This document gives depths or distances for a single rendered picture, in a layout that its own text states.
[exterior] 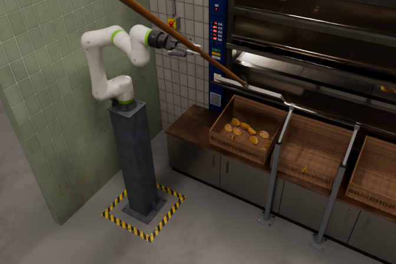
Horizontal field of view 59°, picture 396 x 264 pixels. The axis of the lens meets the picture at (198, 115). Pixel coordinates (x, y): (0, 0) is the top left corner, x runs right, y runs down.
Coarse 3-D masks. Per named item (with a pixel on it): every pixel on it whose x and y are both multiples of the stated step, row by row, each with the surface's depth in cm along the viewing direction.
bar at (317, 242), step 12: (216, 84) 297; (264, 96) 279; (300, 108) 266; (288, 120) 270; (336, 120) 255; (276, 144) 268; (276, 156) 274; (276, 168) 282; (336, 180) 256; (336, 192) 262; (264, 216) 323; (324, 216) 282; (324, 228) 290; (312, 240) 307; (324, 240) 307
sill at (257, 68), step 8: (232, 64) 324; (240, 64) 319; (248, 64) 319; (264, 72) 311; (272, 72) 307; (280, 72) 306; (288, 80) 302; (296, 80) 298; (304, 80) 296; (312, 80) 295; (320, 88) 290; (328, 88) 287; (336, 88) 285; (344, 88) 285; (352, 96) 279; (360, 96) 276; (368, 96) 275; (376, 104) 273; (384, 104) 269; (392, 104) 266
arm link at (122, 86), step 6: (114, 78) 252; (120, 78) 252; (126, 78) 252; (114, 84) 248; (120, 84) 249; (126, 84) 250; (132, 84) 257; (114, 90) 248; (120, 90) 250; (126, 90) 253; (132, 90) 258; (120, 96) 255; (126, 96) 255; (132, 96) 259; (120, 102) 260; (126, 102) 259
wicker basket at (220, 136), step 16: (224, 112) 330; (256, 112) 332; (272, 112) 323; (224, 128) 339; (240, 128) 339; (256, 128) 337; (272, 128) 328; (224, 144) 315; (240, 144) 303; (256, 144) 321; (272, 144) 305; (256, 160) 303
